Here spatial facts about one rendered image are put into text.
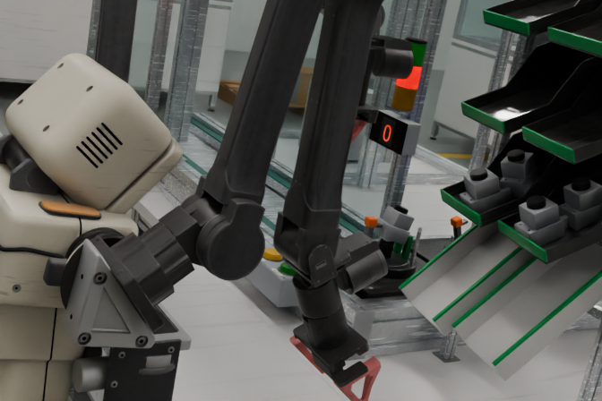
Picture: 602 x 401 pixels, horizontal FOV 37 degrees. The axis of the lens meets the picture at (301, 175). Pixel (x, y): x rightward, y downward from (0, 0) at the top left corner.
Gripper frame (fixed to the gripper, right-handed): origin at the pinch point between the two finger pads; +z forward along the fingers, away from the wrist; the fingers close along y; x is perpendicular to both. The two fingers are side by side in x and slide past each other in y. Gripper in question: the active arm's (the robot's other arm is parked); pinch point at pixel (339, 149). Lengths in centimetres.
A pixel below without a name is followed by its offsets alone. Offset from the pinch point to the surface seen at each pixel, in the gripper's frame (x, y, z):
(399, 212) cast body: -19.8, 3.1, 14.0
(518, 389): -30, -29, 37
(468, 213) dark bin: -10.9, -24.7, 3.2
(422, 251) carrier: -34.6, 10.3, 26.5
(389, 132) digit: -28.9, 23.2, 3.0
